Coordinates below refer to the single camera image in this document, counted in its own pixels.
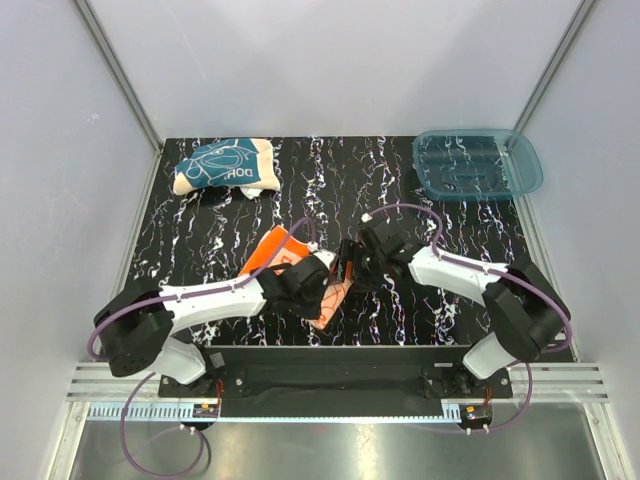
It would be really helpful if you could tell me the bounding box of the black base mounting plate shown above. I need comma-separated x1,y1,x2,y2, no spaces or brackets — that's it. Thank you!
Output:
152,343,513,422

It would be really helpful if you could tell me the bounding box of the aluminium rail frame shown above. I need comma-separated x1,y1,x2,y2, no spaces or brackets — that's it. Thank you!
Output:
67,363,609,403

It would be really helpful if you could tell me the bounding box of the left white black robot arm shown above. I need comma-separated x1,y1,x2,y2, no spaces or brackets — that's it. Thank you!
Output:
89,250,335,396

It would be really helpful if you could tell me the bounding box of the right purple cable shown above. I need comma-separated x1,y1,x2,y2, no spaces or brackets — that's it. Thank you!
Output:
360,203,572,434

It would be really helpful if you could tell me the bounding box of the blue transparent plastic tray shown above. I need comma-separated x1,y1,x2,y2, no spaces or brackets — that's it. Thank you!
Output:
412,128,544,202

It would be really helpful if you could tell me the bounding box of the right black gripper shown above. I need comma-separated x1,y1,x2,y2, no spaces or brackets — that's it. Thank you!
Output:
328,239,385,293

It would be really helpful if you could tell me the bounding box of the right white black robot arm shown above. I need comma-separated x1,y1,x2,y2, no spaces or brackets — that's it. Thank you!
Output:
335,224,571,397

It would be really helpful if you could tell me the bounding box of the teal Doraemon towel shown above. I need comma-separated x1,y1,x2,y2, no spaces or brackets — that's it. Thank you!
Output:
172,138,281,199

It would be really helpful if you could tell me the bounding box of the orange Doraemon towel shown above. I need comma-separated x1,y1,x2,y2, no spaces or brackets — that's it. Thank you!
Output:
240,226,353,330

